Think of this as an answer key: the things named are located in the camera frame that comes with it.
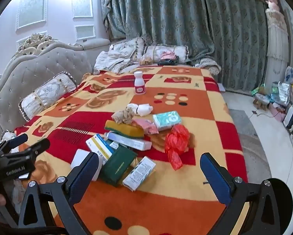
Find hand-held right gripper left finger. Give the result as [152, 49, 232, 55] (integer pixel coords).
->
[17, 152, 99, 235]

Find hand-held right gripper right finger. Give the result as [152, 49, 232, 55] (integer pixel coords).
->
[200, 152, 280, 235]

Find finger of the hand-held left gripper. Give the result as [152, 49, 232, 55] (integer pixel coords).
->
[5, 138, 50, 162]
[0, 133, 29, 153]

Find dark green box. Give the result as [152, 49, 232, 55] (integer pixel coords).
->
[99, 146, 138, 187]

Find red plastic bag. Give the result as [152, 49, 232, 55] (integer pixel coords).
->
[164, 124, 190, 170]

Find white printed medicine box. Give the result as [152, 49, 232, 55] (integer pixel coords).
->
[123, 156, 156, 192]

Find black round bin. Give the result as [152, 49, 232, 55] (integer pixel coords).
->
[269, 178, 293, 235]

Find plain white box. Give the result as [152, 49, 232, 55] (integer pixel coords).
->
[70, 149, 101, 182]

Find blue yellow white medicine box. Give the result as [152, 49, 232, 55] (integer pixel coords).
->
[86, 134, 115, 165]

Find grey patterned rug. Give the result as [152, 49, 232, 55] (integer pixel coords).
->
[226, 109, 271, 184]

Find cream bolster pillow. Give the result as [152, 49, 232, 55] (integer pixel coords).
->
[19, 71, 77, 121]

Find long white box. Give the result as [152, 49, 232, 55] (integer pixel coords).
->
[105, 132, 152, 151]

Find yellow green sponge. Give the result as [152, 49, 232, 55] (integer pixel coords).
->
[105, 120, 145, 138]

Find red orange printed blanket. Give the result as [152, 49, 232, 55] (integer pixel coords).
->
[14, 65, 248, 235]

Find beige crumpled scrunchie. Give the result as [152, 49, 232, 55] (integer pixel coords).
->
[111, 108, 135, 125]

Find teal tissue pack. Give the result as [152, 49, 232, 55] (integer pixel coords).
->
[152, 111, 182, 131]

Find grey tufted headboard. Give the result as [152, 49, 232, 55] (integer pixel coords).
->
[0, 33, 94, 137]

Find pink packet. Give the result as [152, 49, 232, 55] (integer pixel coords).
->
[133, 118, 160, 136]

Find white crumpled tissue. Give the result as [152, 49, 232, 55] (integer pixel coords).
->
[127, 103, 154, 116]

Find pink bag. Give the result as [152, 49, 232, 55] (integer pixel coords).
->
[270, 103, 286, 123]

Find small wooden stool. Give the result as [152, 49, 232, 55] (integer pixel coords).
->
[253, 94, 270, 110]

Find white floor appliance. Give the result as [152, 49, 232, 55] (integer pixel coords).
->
[283, 106, 293, 129]

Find green plastic bag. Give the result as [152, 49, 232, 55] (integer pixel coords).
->
[250, 83, 267, 96]

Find white bottle pink label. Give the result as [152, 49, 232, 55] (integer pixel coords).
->
[134, 71, 146, 95]

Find silver foil bag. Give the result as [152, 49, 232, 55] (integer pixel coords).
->
[277, 81, 291, 106]

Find white crumpled duvet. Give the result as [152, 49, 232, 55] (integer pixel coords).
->
[93, 51, 139, 75]

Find beige folded quilt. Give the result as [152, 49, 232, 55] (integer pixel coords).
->
[190, 56, 221, 79]

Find white blue plastic bag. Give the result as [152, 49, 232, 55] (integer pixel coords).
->
[285, 66, 293, 84]

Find pink and dark clothes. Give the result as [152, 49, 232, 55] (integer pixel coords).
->
[159, 51, 179, 66]

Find cream floral pillow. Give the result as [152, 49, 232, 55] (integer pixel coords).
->
[108, 37, 145, 63]

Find cream fringed pillow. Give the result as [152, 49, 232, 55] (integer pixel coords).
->
[143, 44, 189, 65]

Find cream lace curtain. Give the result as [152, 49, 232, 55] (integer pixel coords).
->
[265, 0, 290, 84]

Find green patterned curtain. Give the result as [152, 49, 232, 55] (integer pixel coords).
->
[100, 0, 269, 95]

